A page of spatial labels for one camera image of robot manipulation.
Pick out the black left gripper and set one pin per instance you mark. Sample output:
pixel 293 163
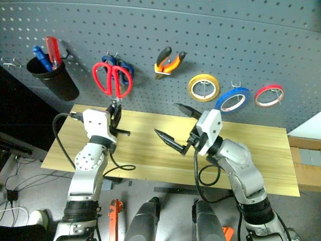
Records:
pixel 114 130

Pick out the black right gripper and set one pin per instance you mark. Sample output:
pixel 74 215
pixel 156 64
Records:
pixel 198 141

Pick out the orange and black pliers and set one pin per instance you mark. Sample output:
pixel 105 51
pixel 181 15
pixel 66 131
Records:
pixel 173 64

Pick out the blue tape roll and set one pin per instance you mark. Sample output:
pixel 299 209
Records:
pixel 233 92

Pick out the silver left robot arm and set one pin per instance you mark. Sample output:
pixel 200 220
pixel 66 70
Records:
pixel 85 160

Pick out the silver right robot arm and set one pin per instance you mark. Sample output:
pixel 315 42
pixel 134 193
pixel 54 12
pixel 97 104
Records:
pixel 240 170

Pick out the orange-red metal bar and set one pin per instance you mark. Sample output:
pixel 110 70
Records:
pixel 114 221

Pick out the yellow tape roll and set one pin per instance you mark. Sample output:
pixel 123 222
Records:
pixel 204 76

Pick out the black plastic cup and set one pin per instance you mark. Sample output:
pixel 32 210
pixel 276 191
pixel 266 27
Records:
pixel 60 85

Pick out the black flat floor strip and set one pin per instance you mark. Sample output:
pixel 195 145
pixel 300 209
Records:
pixel 175 190

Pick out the black cabinet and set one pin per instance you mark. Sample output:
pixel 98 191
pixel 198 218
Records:
pixel 20 113

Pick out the grey perforated pegboard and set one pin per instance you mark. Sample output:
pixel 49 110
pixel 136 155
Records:
pixel 175 30

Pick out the red tape roll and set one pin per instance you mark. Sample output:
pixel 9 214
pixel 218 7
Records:
pixel 269 87

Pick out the dark grey rounded shape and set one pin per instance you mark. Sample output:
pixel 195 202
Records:
pixel 208 221
pixel 143 221

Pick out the orange plastic piece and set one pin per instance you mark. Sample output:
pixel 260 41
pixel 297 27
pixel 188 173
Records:
pixel 228 233

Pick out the white rounded object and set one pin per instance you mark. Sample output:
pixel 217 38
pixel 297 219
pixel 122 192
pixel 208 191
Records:
pixel 37 217

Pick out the small black box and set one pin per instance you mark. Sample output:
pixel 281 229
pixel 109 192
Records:
pixel 12 195

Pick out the brown cardboard box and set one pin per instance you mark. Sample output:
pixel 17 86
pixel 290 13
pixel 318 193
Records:
pixel 308 175

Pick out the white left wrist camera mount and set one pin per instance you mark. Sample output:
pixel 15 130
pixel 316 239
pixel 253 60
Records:
pixel 96 120

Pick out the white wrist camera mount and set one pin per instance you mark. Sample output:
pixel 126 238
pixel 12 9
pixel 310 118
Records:
pixel 210 125
pixel 96 120

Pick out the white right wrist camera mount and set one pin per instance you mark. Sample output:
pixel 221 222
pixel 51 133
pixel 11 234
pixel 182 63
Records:
pixel 210 125

